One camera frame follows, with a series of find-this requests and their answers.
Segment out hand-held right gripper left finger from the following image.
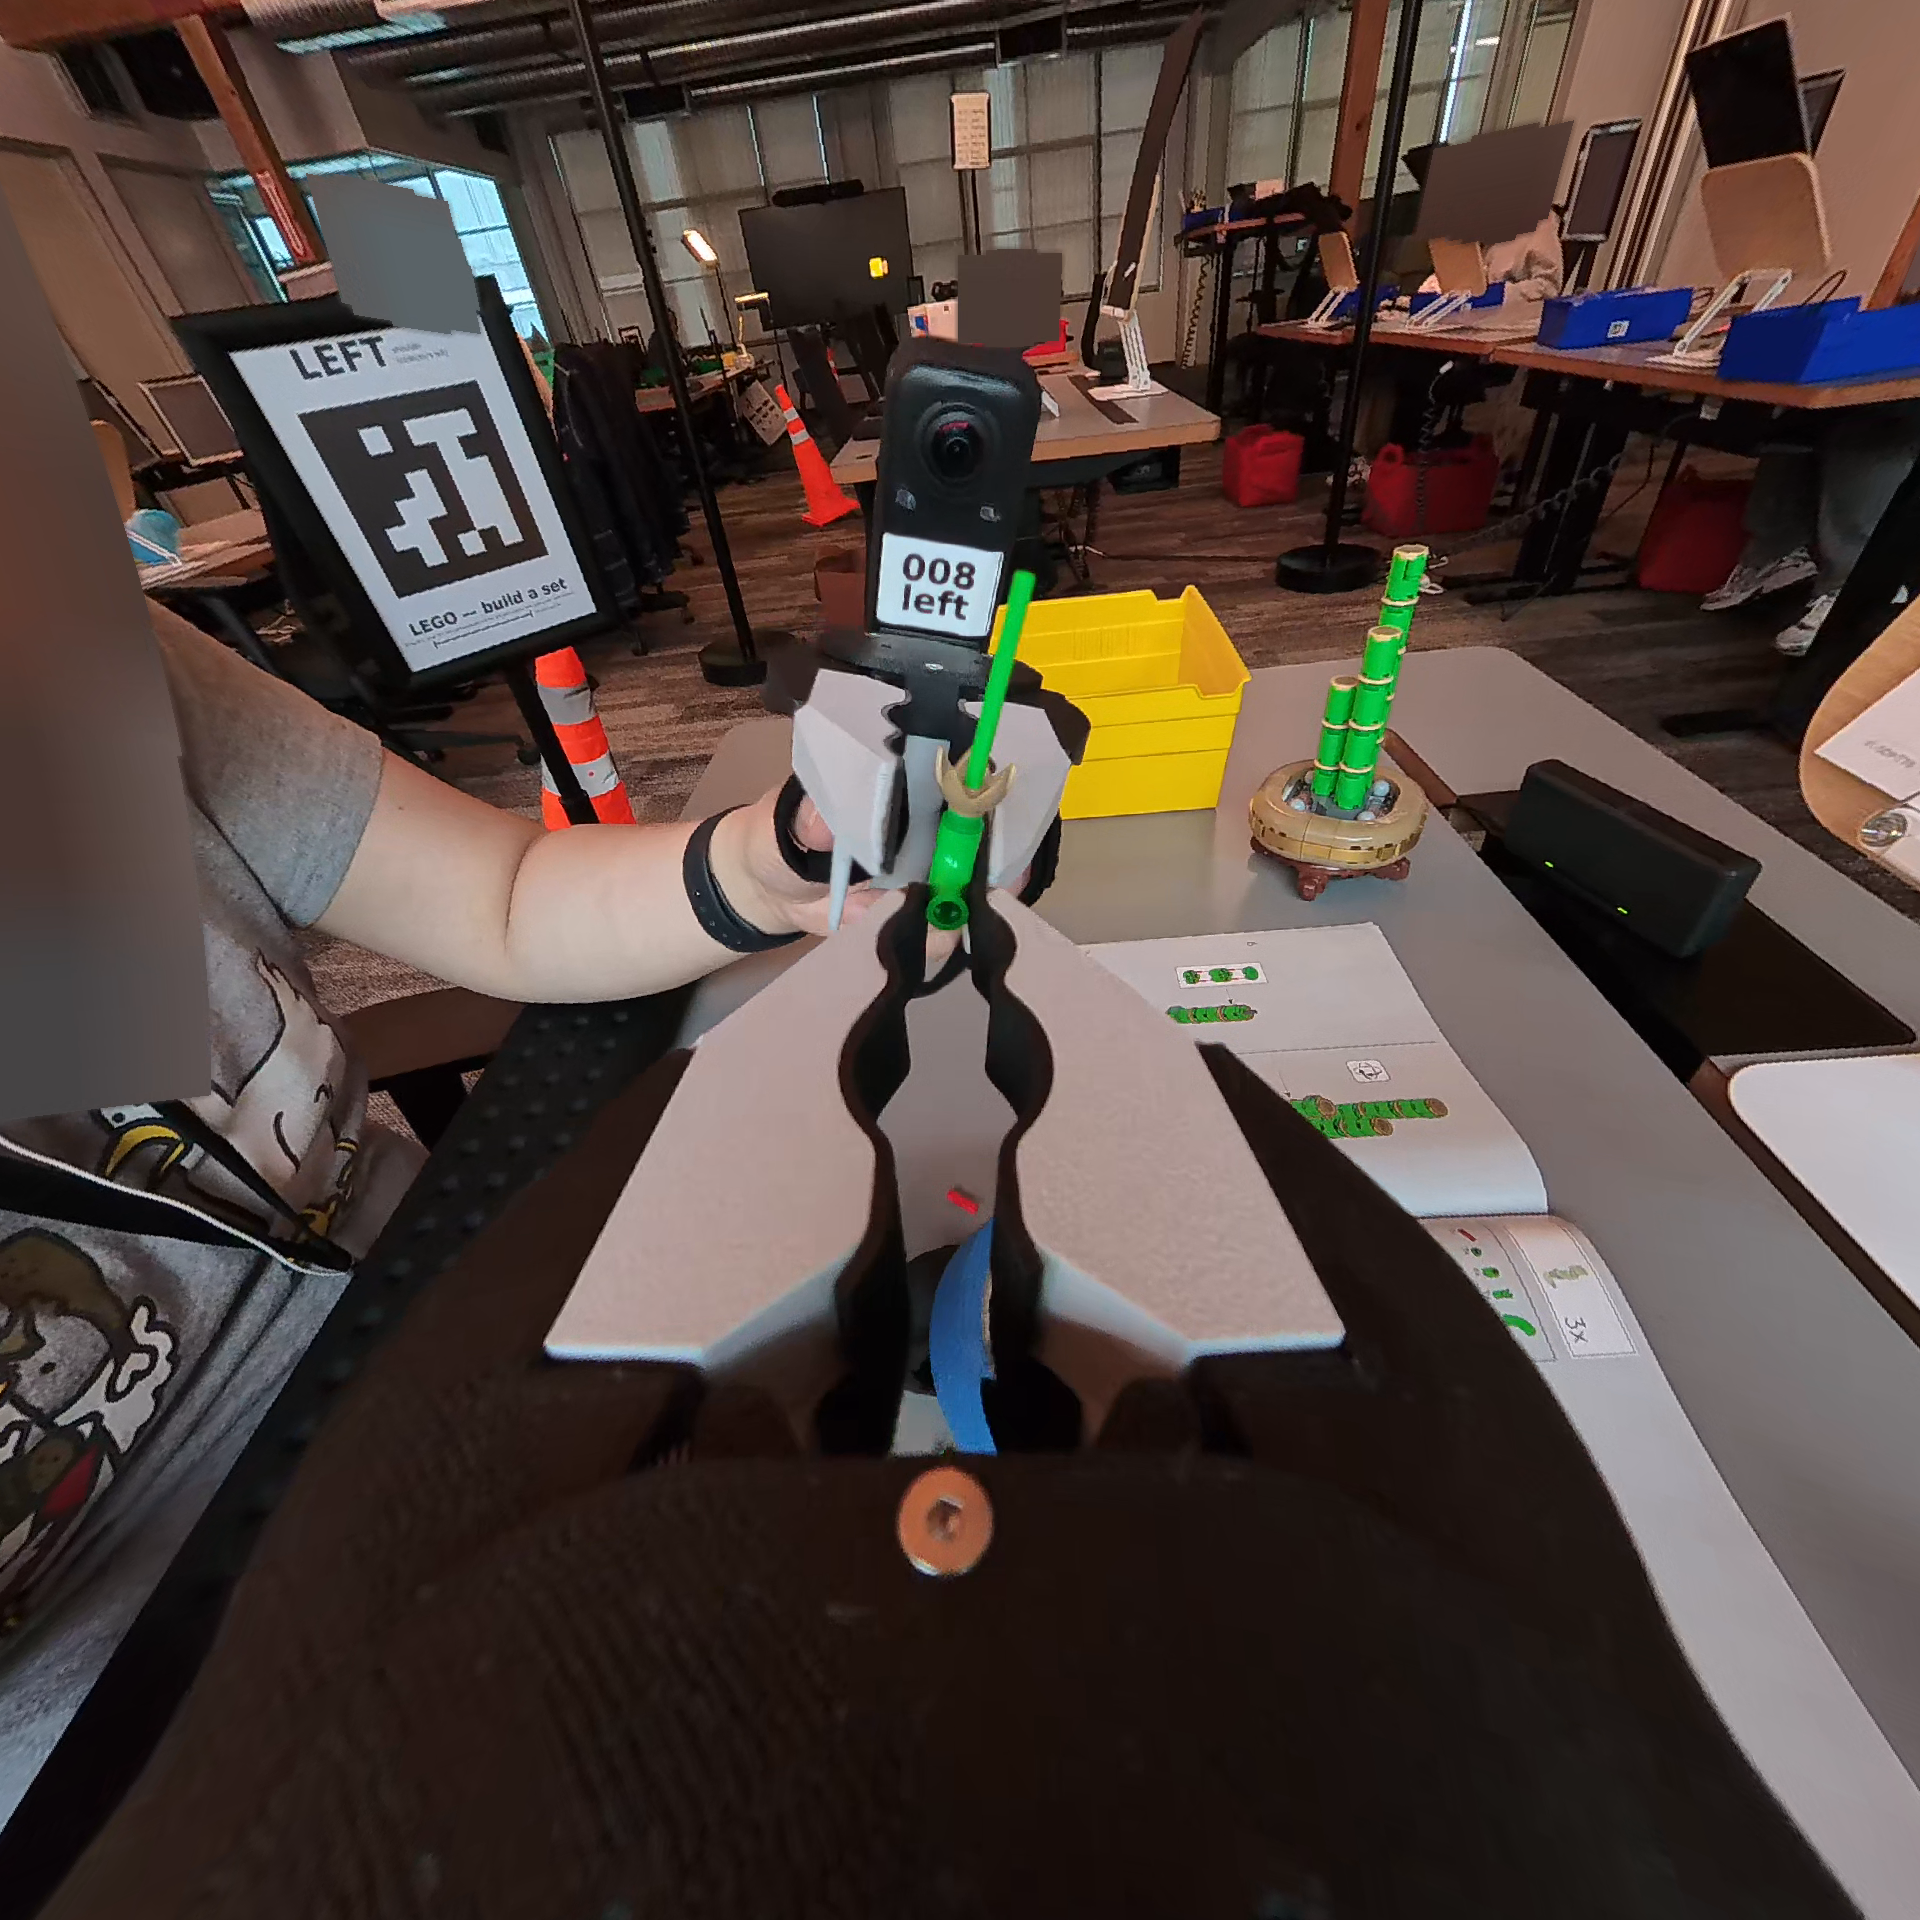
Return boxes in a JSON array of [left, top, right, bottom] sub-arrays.
[[545, 883, 921, 1454]]

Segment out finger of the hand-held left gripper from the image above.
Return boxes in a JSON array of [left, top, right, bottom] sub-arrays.
[[790, 670, 920, 934], [971, 701, 1078, 889]]

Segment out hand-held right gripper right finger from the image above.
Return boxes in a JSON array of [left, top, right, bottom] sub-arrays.
[[971, 885, 1344, 1454]]

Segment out green lego stem assembly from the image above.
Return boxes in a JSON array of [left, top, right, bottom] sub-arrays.
[[921, 566, 1040, 927]]

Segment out person's left forearm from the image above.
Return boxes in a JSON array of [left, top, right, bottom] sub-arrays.
[[300, 749, 722, 1004]]

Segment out lego instruction booklet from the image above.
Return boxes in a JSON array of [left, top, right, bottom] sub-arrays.
[[1079, 922, 1907, 1920]]

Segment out lego bamboo pot model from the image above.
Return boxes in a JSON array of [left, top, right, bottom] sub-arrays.
[[1248, 543, 1431, 902]]

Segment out person's left hand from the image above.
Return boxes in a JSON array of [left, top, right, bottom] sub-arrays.
[[739, 787, 921, 943]]

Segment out orange traffic cone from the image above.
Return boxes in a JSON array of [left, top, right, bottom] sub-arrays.
[[536, 647, 641, 829], [772, 383, 859, 530]]

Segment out yellow plastic bin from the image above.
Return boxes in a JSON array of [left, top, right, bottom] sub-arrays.
[[991, 585, 1251, 822]]

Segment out black smart wristband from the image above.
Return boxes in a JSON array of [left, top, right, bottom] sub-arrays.
[[682, 810, 807, 953]]

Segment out black round object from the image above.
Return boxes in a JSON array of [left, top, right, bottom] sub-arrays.
[[900, 1246, 962, 1396]]

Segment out blue masking tape roll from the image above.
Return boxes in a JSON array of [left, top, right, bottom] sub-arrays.
[[928, 1218, 1000, 1454]]

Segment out black pole stand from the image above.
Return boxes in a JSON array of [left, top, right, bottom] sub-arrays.
[[577, 0, 804, 689], [1276, 0, 1426, 594]]

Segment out black framed marker sign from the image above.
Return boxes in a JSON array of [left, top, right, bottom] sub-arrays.
[[172, 276, 625, 828]]

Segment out black rectangular device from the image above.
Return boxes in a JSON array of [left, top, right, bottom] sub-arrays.
[[1505, 758, 1764, 961]]

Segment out white stand base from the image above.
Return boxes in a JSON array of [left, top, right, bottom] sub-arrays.
[[1726, 1049, 1920, 1321]]

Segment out blue plastic bin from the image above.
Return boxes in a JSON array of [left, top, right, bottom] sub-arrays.
[[1718, 297, 1920, 383], [1537, 285, 1696, 350]]

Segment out wooden instruction board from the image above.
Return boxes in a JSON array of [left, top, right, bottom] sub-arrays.
[[1800, 591, 1920, 893]]

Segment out tablet on wooden stand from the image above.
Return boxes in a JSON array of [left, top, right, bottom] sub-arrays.
[[1688, 18, 1850, 302]]

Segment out printed instruction sheet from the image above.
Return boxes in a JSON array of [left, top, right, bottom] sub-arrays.
[[1838, 661, 1920, 812]]

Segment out black wall monitor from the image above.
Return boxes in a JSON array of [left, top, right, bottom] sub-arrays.
[[739, 187, 915, 324]]

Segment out black body strap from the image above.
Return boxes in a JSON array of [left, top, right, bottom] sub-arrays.
[[0, 1132, 354, 1278]]

